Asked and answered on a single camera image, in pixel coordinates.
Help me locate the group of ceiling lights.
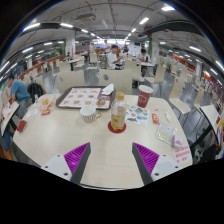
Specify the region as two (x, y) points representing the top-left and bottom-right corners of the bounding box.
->
(0, 4), (224, 73)

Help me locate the white paper napkin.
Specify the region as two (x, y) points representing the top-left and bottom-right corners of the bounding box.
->
(100, 83), (115, 97)

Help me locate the white note with red text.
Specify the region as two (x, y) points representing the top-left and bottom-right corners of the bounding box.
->
(173, 144), (194, 165)

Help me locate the small white wrapper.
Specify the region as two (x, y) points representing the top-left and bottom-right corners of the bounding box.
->
(164, 111), (173, 123)

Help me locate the flat round red coaster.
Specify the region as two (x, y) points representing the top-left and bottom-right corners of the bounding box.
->
(107, 120), (127, 134)

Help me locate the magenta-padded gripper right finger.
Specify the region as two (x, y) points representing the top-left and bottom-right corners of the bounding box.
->
(131, 142), (184, 186)

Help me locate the red snack packet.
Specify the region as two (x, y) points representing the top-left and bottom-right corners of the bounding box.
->
(151, 113), (161, 125)

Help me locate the beige chair with round hole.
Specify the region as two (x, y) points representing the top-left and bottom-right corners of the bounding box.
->
(55, 69), (86, 95)
(98, 68), (133, 96)

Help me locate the group of beige chairs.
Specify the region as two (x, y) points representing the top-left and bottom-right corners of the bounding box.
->
(19, 51), (214, 116)

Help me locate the clear plastic packet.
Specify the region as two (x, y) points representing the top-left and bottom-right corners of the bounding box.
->
(155, 121), (178, 146)

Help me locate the red paper cup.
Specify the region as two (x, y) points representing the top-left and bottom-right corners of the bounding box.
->
(136, 84), (154, 109)

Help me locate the beige neighbouring table with papers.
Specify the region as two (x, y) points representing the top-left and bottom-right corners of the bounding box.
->
(0, 100), (20, 137)

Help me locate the white paper card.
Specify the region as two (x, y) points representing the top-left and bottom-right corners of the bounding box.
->
(22, 106), (40, 121)

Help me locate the colourful sticker sheet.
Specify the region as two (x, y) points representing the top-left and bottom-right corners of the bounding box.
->
(124, 103), (151, 128)

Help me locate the ceiling air conditioner unit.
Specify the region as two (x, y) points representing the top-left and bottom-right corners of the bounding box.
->
(74, 13), (97, 24)

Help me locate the patterned mug with gold handle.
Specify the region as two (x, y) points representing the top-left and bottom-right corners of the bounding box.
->
(79, 105), (102, 124)

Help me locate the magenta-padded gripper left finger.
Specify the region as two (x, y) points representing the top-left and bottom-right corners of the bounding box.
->
(40, 142), (92, 186)

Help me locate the black backpack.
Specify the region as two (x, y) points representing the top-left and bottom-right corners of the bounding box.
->
(27, 82), (45, 104)

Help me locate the brown food tray with menu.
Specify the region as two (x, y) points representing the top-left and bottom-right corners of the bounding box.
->
(55, 85), (117, 110)

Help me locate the clear bottle with yellow cap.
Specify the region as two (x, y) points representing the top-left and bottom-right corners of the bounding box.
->
(110, 91), (128, 132)

